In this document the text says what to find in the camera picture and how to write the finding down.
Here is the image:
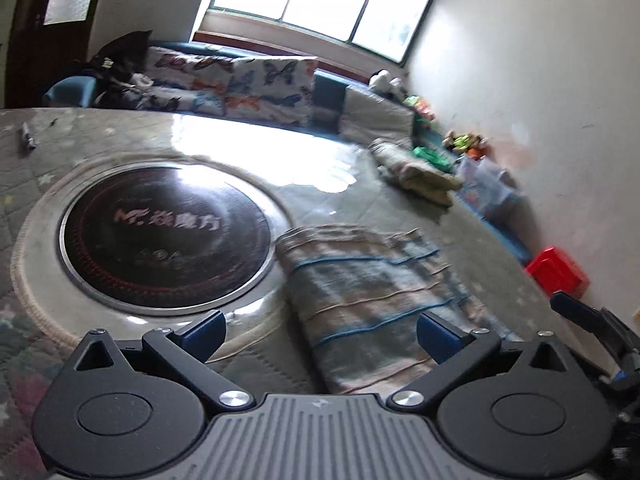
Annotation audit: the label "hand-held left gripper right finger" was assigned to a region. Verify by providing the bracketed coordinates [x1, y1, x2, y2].
[387, 311, 576, 409]

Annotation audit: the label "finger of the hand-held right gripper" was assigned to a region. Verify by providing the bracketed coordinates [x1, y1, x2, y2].
[600, 370, 631, 395]
[550, 291, 628, 361]

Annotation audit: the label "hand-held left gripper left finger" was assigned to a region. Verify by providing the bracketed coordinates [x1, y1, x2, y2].
[75, 310, 256, 411]

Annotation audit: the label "blue striped towel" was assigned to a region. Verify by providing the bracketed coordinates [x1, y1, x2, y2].
[275, 225, 521, 396]

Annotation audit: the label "red plastic stool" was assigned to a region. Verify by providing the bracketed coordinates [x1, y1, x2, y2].
[525, 246, 591, 298]

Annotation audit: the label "round black induction cooktop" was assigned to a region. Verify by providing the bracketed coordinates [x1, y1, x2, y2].
[57, 162, 277, 317]

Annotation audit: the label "clear plastic storage box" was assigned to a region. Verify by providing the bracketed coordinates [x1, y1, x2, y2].
[457, 155, 523, 221]

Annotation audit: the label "folded yellow green towel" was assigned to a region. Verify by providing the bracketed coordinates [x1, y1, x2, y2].
[370, 139, 463, 207]

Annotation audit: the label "brown plush toys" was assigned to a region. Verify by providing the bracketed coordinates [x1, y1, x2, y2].
[442, 130, 491, 161]

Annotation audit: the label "grey quilted star table cover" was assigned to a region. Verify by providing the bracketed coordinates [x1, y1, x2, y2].
[0, 107, 601, 480]

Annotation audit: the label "grey pillow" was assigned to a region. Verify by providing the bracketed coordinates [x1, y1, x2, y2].
[342, 85, 416, 148]

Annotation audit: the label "orange green plush toy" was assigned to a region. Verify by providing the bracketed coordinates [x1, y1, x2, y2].
[405, 95, 436, 121]

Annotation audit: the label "long butterfly print cushion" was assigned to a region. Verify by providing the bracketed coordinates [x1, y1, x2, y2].
[135, 46, 236, 117]

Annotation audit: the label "panda plush toy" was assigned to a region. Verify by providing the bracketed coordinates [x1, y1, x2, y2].
[369, 69, 406, 98]

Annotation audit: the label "blue sofa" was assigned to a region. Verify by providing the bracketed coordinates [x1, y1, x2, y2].
[42, 40, 533, 267]

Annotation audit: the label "black bag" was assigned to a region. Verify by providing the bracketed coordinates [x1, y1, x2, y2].
[82, 30, 153, 108]

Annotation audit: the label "dark wooden door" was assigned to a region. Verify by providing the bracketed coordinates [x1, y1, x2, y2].
[5, 0, 108, 108]

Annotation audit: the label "large window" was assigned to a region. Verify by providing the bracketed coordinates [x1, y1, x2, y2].
[192, 0, 446, 66]

